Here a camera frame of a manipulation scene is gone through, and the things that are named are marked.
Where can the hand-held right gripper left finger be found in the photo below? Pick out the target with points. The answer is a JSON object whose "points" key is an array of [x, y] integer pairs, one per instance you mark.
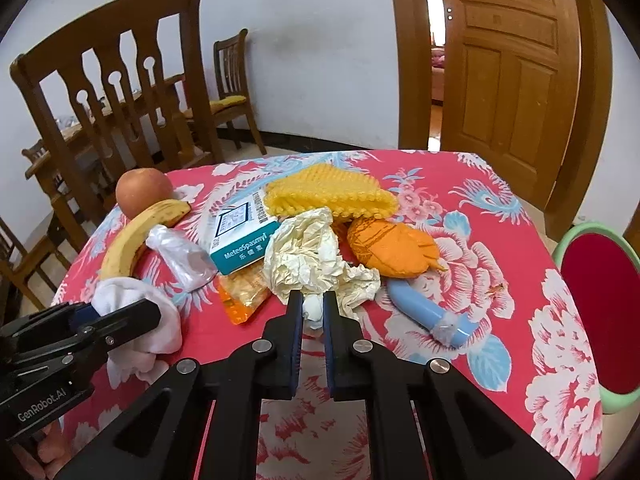
{"points": [[297, 322]]}

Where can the small white paper ball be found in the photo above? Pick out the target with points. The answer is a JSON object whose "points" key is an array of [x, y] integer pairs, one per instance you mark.
{"points": [[313, 310]]}

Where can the pink bedding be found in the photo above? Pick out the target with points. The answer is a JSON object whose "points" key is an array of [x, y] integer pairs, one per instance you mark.
{"points": [[438, 75]]}

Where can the green-rimmed red bin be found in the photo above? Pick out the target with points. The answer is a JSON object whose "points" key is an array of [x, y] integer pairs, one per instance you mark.
{"points": [[600, 310]]}

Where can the large wooden chair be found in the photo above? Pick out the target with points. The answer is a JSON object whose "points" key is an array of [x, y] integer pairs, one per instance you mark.
{"points": [[150, 25]]}

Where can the red floral tablecloth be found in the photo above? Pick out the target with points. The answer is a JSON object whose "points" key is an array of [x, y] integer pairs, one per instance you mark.
{"points": [[500, 240]]}

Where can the crumpled cream paper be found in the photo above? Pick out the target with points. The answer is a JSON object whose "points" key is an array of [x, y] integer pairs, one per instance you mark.
{"points": [[305, 255]]}

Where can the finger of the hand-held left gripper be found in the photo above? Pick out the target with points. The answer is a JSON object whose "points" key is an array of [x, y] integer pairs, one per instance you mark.
{"points": [[82, 313], [130, 322]]}

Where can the apple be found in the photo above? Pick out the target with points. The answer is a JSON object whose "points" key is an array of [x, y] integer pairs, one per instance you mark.
{"points": [[142, 192]]}

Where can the clear plastic bag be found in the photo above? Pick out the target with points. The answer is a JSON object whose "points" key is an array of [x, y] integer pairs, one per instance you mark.
{"points": [[182, 260]]}

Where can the orange snack wrapper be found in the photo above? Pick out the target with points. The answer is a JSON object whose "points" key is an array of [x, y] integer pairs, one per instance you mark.
{"points": [[240, 300]]}

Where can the wooden chair with cushion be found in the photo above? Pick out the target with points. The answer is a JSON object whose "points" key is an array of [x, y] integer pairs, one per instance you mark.
{"points": [[232, 60]]}

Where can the yellow knitted cloth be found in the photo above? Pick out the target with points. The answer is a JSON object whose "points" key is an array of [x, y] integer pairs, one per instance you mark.
{"points": [[325, 190]]}

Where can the white paper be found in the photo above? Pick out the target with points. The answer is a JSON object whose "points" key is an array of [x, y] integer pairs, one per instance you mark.
{"points": [[167, 331]]}

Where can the open wooden panel door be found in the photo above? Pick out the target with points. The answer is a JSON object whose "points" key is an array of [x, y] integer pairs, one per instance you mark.
{"points": [[510, 85]]}

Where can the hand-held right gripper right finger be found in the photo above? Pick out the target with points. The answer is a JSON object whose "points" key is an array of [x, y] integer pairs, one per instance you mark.
{"points": [[330, 322]]}

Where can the wooden door frame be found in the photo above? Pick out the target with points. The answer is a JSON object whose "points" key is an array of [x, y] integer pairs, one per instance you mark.
{"points": [[412, 60]]}

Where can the yellow seat cushion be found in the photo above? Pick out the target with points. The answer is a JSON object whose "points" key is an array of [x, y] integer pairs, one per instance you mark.
{"points": [[227, 101]]}

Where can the banana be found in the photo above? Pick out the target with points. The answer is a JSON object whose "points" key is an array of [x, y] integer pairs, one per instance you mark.
{"points": [[130, 240]]}

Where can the teal and white medicine box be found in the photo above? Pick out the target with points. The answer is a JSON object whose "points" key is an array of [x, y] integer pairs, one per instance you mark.
{"points": [[235, 240]]}

